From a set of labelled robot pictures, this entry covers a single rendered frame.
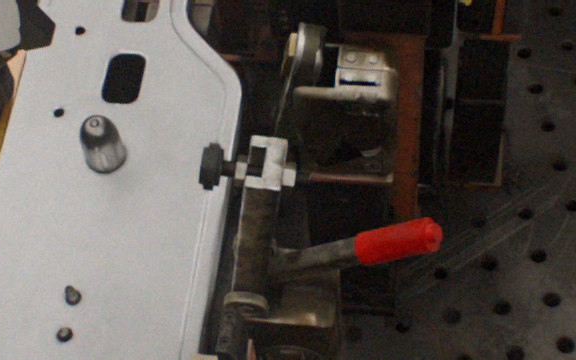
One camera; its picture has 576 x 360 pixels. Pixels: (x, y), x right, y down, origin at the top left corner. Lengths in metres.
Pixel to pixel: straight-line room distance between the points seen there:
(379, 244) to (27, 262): 0.30
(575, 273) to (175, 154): 0.47
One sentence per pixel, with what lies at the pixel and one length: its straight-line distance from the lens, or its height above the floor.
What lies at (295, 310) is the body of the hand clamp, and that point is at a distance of 0.86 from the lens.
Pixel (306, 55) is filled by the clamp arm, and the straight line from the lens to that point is 0.91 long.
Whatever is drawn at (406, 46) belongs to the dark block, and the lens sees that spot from 0.98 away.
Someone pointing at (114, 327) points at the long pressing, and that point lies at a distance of 0.93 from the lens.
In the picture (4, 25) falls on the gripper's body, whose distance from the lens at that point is 0.63.
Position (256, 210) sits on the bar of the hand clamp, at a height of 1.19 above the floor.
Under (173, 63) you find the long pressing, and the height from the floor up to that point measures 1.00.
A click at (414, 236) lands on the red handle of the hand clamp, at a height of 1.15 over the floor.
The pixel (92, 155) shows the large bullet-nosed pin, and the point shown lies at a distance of 0.97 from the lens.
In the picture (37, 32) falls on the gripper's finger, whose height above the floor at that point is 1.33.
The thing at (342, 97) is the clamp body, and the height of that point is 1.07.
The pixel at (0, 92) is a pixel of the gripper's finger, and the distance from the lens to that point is 0.71.
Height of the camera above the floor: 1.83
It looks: 59 degrees down
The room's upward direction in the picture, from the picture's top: 8 degrees counter-clockwise
